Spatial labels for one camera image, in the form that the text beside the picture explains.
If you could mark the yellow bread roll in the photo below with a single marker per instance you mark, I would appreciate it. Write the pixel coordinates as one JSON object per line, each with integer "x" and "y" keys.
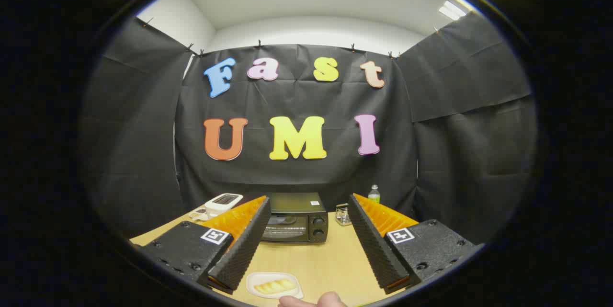
{"x": 274, "y": 286}

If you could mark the glass jar with straw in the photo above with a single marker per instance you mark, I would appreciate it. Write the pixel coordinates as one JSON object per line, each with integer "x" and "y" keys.
{"x": 343, "y": 216}

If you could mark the black backdrop cloth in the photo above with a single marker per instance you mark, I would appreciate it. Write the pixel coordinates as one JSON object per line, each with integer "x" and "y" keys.
{"x": 297, "y": 101}

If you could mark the white pop-up toaster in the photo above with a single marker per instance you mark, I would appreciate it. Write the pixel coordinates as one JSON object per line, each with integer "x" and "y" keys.
{"x": 216, "y": 206}

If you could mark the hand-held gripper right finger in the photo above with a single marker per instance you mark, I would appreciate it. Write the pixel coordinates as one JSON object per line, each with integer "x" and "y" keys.
{"x": 373, "y": 244}

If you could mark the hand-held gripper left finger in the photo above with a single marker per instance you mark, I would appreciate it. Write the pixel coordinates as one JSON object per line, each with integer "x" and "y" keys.
{"x": 244, "y": 244}

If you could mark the small ceiling light panel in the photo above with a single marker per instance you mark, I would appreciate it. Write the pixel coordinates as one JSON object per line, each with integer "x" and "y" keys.
{"x": 451, "y": 10}

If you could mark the green drink bottle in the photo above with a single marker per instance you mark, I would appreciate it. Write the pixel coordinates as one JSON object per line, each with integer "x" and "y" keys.
{"x": 374, "y": 196}

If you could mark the black toaster oven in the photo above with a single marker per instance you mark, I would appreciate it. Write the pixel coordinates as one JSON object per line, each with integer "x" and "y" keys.
{"x": 306, "y": 204}

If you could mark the white oval plate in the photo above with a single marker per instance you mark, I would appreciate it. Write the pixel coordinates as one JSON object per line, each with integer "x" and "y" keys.
{"x": 261, "y": 277}

